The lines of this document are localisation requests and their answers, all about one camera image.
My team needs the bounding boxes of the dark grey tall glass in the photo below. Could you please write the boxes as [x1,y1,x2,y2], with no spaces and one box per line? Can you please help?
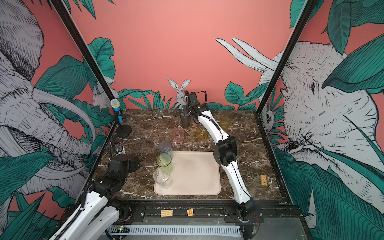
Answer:
[180,113,191,129]

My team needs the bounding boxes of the tall yellow glass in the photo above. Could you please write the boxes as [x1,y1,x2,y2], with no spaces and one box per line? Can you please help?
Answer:
[220,112,233,132]

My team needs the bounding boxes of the light green tall glass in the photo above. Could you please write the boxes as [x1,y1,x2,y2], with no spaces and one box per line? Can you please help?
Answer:
[156,153,173,174]

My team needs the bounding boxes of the clear faceted glass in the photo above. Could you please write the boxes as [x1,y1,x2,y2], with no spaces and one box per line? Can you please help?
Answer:
[153,168,171,189]

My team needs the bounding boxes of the blue tall plastic glass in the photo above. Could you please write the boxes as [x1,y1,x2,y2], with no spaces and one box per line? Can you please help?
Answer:
[158,141,173,158]

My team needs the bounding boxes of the beige plastic tray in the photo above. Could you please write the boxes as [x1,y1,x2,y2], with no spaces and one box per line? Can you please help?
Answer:
[154,152,221,196]

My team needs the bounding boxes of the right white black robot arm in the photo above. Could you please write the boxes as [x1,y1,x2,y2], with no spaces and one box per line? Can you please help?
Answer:
[182,90,259,222]

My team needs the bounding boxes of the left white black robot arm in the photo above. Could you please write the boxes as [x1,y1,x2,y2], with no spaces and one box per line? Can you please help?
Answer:
[51,154,141,240]

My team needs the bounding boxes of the short yellow glass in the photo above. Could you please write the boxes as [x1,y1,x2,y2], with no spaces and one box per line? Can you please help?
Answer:
[195,125,209,142]

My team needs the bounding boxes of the pink short glass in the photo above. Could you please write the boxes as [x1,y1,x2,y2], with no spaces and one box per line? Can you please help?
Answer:
[172,128,185,144]

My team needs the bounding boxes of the microphone on black stand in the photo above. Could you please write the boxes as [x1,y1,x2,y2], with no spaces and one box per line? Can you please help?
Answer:
[110,99,132,138]

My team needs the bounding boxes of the orange letter A tag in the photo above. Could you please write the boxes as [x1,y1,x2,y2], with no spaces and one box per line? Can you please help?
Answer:
[187,209,194,217]

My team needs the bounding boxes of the small wooden block on table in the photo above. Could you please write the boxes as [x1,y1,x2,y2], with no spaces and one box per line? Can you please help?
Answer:
[261,175,268,186]

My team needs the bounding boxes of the white ventilated strip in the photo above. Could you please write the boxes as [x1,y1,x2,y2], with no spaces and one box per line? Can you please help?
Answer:
[107,225,242,237]

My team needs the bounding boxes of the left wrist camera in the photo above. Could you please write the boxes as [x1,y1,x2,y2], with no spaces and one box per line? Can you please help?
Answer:
[115,145,126,155]

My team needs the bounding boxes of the wooden block on rail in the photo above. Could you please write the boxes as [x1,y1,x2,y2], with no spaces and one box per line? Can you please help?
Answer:
[161,210,173,217]

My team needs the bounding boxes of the black front rail base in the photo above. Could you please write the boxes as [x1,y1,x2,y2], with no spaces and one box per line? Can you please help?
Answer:
[49,197,313,240]

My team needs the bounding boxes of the right black frame post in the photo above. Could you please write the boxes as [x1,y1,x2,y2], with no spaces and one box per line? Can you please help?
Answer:
[256,0,317,116]

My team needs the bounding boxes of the black frame post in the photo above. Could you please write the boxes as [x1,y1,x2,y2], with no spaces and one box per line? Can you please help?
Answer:
[51,0,115,100]
[256,0,317,116]

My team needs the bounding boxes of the left black frame post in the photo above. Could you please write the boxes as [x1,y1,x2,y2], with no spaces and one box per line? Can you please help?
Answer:
[51,0,115,100]

